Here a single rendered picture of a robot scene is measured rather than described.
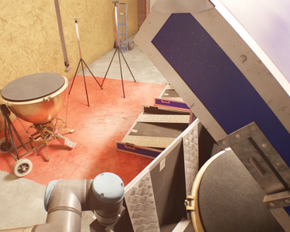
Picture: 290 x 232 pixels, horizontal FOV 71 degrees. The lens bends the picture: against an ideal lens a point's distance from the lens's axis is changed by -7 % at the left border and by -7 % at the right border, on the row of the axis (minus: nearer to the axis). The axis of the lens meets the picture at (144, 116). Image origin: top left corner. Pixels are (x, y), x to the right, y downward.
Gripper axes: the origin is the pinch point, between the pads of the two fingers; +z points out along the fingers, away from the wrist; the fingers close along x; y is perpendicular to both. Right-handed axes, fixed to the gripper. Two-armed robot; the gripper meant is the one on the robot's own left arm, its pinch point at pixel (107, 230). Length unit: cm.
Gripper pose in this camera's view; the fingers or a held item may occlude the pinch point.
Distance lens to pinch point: 93.9
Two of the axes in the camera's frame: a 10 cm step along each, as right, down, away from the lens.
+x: 6.2, -4.4, 6.5
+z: -1.4, 7.6, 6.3
